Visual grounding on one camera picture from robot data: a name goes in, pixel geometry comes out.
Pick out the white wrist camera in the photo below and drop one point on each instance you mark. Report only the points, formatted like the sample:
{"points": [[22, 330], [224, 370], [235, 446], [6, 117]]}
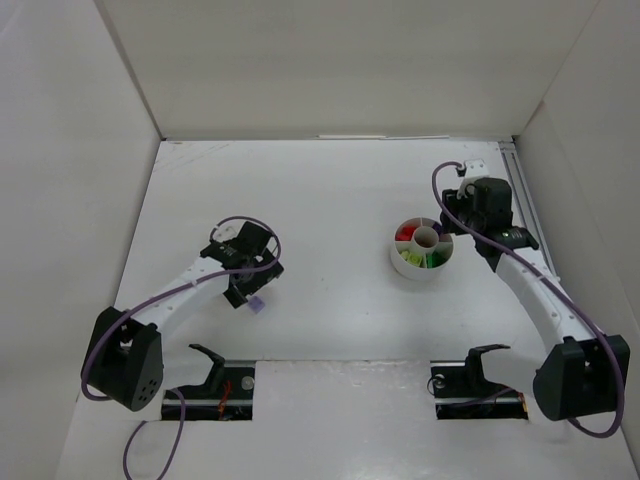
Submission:
{"points": [[225, 233], [470, 171]]}

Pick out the white round divided container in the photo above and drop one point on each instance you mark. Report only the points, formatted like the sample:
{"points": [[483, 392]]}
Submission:
{"points": [[425, 241]]}

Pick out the lavender 2x2 lego brick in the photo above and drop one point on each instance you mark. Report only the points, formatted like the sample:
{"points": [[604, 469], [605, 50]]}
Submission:
{"points": [[256, 304]]}

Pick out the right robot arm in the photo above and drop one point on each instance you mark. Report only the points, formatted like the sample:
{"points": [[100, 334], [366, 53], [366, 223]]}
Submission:
{"points": [[585, 370]]}

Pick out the green 2x4 lego brick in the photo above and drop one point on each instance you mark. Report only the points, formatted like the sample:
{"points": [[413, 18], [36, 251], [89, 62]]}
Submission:
{"points": [[435, 260]]}

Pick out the red large lego brick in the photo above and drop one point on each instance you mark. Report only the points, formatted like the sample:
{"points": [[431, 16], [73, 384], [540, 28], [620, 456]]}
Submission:
{"points": [[405, 233]]}

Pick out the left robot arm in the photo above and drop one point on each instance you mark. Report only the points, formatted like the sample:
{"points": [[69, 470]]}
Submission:
{"points": [[127, 361]]}

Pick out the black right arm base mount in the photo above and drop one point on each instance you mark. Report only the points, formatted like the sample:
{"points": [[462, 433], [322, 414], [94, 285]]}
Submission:
{"points": [[461, 391]]}

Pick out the lime green lego brick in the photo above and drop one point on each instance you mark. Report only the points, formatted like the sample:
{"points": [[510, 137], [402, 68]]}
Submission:
{"points": [[414, 259]]}

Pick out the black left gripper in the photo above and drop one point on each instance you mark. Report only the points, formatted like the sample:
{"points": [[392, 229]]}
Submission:
{"points": [[255, 284]]}

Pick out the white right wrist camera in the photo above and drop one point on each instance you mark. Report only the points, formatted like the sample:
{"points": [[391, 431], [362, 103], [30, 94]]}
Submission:
{"points": [[470, 171]]}

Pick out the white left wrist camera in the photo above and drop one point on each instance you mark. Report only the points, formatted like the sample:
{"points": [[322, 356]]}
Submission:
{"points": [[225, 233]]}

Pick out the aluminium rail right side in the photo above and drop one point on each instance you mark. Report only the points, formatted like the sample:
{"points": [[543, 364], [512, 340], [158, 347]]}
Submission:
{"points": [[523, 196]]}

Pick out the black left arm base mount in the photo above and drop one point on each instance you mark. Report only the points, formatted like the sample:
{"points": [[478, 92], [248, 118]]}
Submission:
{"points": [[204, 386]]}

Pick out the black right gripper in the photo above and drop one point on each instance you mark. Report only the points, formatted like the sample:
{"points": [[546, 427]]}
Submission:
{"points": [[451, 215]]}

